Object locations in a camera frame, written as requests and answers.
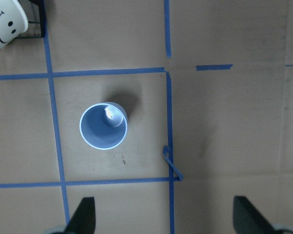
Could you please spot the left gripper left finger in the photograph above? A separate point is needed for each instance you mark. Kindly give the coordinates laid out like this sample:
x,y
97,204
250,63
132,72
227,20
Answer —
x,y
83,220

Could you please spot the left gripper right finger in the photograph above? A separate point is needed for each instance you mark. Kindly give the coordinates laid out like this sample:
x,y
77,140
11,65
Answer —
x,y
248,220

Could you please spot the light blue cup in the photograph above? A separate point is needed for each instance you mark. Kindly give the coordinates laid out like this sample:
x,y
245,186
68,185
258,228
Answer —
x,y
104,125

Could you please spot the white smiley mug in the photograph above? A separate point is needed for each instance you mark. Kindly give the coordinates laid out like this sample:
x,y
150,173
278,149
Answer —
x,y
13,21

